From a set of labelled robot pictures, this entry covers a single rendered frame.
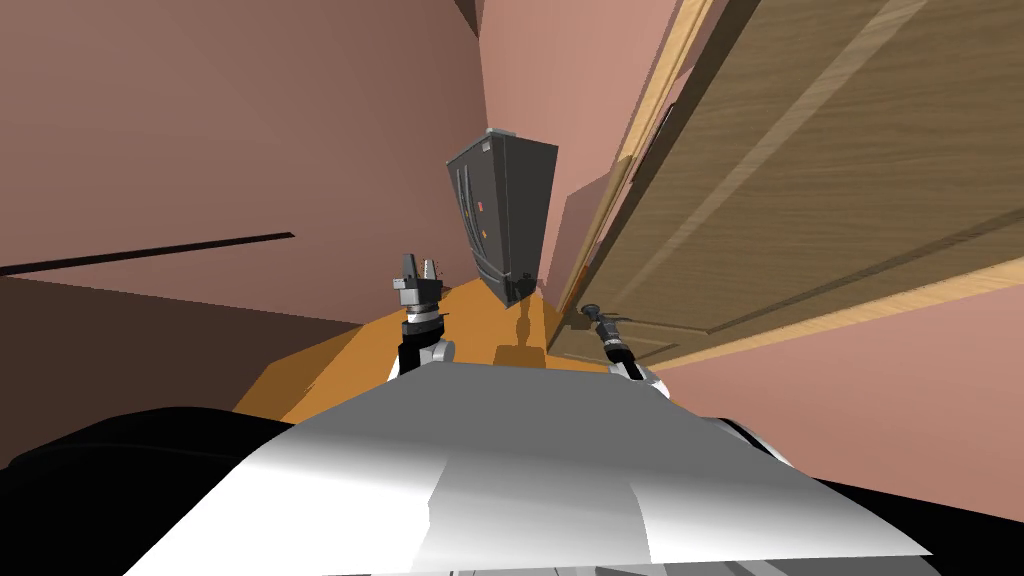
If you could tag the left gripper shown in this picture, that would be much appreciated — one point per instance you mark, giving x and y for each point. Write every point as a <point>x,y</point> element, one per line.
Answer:
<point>417,291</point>

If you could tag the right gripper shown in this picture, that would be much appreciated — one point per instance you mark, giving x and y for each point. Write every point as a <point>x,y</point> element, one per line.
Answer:
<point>606,326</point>

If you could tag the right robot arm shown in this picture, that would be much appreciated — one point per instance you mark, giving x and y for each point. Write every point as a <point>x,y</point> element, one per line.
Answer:
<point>627,364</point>

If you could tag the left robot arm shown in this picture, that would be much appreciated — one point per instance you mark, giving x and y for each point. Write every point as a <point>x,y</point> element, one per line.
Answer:
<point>414,350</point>

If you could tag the dark grey refrigerator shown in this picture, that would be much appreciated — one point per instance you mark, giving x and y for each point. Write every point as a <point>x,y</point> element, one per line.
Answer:
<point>508,216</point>

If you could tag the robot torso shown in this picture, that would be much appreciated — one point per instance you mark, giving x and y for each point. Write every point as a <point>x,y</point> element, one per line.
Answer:
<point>512,464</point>

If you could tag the brown wooden door leaf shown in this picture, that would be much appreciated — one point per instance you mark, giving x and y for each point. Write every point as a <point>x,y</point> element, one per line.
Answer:
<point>800,176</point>

